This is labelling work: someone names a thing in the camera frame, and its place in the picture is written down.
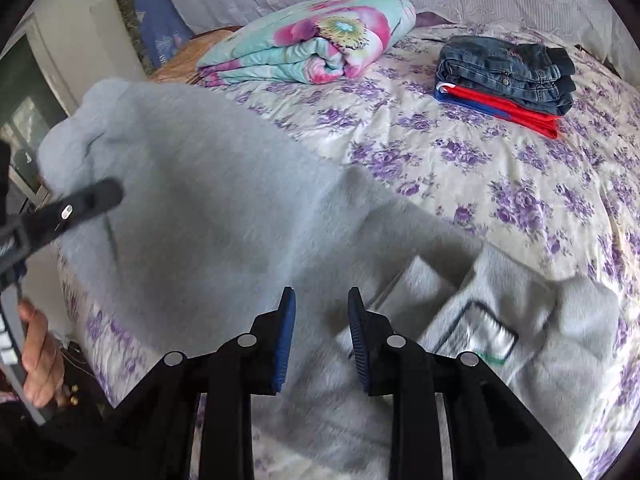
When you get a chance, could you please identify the grey fleece sweatpants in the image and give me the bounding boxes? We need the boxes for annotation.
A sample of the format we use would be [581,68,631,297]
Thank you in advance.
[38,79,618,479]

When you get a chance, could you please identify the person's left hand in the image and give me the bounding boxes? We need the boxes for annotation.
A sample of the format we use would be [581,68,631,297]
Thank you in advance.
[18,299,66,408]

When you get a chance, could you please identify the orange brown pillow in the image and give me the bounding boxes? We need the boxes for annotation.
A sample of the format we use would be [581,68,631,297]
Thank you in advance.
[148,26,239,84]

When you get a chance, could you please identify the blue patterned pillow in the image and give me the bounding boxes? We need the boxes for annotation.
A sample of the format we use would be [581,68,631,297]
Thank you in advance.
[134,0,193,68]

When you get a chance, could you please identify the purple floral bedspread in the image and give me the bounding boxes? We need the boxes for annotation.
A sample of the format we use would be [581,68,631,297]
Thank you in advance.
[58,25,639,479]

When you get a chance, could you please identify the folded red blue garment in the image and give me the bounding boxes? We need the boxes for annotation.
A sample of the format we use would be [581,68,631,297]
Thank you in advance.
[434,82,559,140]

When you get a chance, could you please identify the folded floral teal blanket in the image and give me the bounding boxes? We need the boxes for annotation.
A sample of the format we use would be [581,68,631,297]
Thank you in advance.
[196,0,416,88]

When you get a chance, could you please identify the folded blue denim jeans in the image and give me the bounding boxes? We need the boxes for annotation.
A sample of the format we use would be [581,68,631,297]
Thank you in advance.
[436,36,576,116]

